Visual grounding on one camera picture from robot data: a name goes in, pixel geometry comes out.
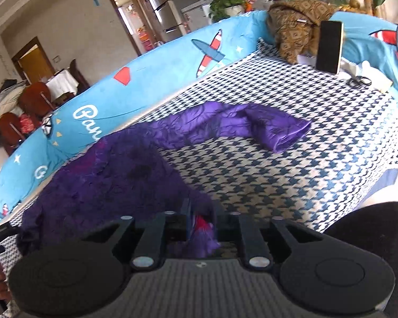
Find pink storage rack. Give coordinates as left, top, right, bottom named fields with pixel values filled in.
left=136, top=26, right=155, bottom=52

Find brown wooden chair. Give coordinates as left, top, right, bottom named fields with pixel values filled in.
left=18, top=82, right=55, bottom=116
left=0, top=113, right=25, bottom=146

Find red floral cloth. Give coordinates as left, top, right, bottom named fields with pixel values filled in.
left=18, top=114, right=42, bottom=136

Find black smartphone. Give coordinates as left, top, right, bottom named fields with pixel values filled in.
left=315, top=20, right=345, bottom=75

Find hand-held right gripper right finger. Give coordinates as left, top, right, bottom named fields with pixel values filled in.
left=214, top=205, right=322, bottom=270

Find brown wooden door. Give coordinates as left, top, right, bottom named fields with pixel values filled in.
left=11, top=36, right=55, bottom=83

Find blue printed sofa backrest cover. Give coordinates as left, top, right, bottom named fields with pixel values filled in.
left=0, top=8, right=398, bottom=226

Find light padded coat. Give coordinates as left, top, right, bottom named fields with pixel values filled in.
left=0, top=84, right=25, bottom=120

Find dark wooden chair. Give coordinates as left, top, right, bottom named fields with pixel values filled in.
left=68, top=59, right=90, bottom=93

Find white-clothed dining table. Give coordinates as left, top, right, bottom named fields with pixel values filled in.
left=46, top=69, right=78, bottom=101

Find black scissors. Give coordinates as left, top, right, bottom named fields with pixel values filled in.
left=347, top=73, right=372, bottom=88

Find white paper box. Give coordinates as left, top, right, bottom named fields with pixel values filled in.
left=297, top=54, right=319, bottom=71

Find houndstooth sofa seat cover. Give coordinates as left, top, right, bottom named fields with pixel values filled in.
left=0, top=38, right=398, bottom=318

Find silver refrigerator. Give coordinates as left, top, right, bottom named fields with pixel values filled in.
left=141, top=0, right=216, bottom=40

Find purple floral garment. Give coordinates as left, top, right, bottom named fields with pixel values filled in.
left=16, top=101, right=312, bottom=259

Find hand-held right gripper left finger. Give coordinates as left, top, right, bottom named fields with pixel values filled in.
left=81, top=199, right=193, bottom=270

